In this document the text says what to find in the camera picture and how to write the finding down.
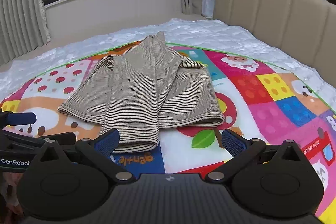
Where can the pleated beige curtain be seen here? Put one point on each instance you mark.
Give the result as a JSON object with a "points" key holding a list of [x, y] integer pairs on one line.
{"points": [[18, 3]]}

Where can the pink fleece cloth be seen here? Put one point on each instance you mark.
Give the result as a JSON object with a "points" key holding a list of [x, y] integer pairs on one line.
{"points": [[8, 183]]}

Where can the striped beige garment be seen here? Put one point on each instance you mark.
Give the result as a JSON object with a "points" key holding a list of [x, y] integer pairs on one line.
{"points": [[141, 92]]}

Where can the white quilted mattress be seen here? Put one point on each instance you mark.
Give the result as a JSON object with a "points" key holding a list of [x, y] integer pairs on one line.
{"points": [[210, 32]]}

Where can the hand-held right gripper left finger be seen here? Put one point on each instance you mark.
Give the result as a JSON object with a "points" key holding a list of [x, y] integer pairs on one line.
{"points": [[107, 141]]}

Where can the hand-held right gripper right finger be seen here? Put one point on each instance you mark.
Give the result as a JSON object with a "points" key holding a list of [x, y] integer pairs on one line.
{"points": [[232, 141]]}

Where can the colourful cartoon play mat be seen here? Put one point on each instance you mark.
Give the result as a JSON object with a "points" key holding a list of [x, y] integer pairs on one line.
{"points": [[262, 98]]}

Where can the beige padded headboard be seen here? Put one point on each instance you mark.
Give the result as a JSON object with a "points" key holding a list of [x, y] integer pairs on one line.
{"points": [[275, 14]]}

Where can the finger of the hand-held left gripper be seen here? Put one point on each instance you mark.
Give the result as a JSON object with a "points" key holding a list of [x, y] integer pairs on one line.
{"points": [[22, 118], [63, 138]]}

